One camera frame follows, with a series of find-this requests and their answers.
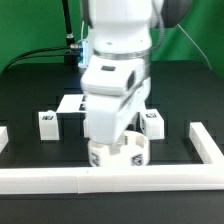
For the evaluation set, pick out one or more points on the white left fence bar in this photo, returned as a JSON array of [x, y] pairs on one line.
[[3, 137]]

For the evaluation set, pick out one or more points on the white marker tag sheet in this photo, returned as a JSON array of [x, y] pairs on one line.
[[72, 103]]

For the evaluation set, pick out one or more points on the white round stool seat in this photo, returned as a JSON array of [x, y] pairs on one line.
[[132, 150]]

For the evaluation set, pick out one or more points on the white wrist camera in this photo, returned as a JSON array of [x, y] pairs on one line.
[[112, 77]]

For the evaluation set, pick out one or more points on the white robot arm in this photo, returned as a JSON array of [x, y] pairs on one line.
[[119, 29]]

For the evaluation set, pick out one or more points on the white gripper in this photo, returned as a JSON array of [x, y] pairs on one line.
[[109, 116]]

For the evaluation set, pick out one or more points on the white front fence bar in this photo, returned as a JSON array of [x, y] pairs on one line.
[[98, 180]]

